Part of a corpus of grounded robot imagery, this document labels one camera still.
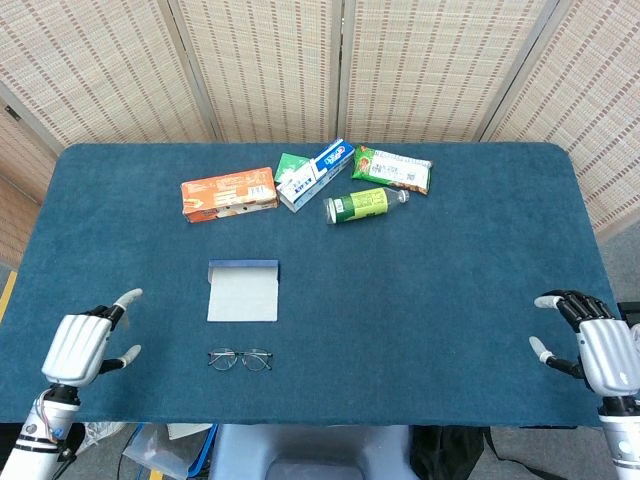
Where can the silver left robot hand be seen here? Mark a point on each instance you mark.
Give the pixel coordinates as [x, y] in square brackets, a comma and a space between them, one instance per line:
[75, 345]

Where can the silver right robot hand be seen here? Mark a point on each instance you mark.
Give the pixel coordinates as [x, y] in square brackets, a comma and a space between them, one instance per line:
[607, 355]

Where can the black-framed eyeglasses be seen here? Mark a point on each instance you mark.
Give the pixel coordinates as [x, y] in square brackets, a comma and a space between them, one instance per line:
[222, 360]

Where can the grey case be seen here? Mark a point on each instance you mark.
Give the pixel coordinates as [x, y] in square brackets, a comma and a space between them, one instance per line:
[242, 300]

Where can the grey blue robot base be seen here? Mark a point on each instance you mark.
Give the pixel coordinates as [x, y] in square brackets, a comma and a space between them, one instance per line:
[310, 450]

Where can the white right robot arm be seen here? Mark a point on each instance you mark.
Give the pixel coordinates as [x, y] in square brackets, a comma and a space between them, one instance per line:
[622, 440]

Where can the black device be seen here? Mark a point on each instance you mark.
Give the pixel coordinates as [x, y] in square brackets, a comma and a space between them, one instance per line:
[630, 314]

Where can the crumpled clear plastic wrap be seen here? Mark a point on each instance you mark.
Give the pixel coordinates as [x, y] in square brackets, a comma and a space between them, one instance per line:
[102, 432]

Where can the clear plastic bag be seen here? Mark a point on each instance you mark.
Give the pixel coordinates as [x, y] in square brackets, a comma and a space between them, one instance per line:
[160, 457]

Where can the black bag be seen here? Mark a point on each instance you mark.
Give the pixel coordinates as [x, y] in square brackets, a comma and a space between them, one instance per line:
[445, 450]

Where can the woven bamboo screen panel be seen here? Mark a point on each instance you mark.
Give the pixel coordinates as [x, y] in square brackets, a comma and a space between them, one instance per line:
[270, 65]
[100, 65]
[600, 100]
[20, 165]
[440, 65]

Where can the orange biscuit box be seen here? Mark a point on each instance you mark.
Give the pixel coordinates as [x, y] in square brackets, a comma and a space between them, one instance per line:
[225, 197]

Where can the blue table cloth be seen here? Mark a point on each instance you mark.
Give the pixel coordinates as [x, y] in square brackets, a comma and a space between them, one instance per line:
[400, 300]

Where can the small green packet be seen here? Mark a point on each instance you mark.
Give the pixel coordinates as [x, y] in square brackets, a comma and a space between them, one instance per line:
[290, 165]

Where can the green white snack packet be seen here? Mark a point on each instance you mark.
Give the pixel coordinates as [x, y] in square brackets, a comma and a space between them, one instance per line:
[395, 170]

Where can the plastic bottle green label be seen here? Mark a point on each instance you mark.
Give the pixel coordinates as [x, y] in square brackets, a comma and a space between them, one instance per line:
[365, 204]

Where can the white blue toothpaste box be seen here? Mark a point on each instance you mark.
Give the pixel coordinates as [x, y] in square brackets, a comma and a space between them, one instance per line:
[310, 180]

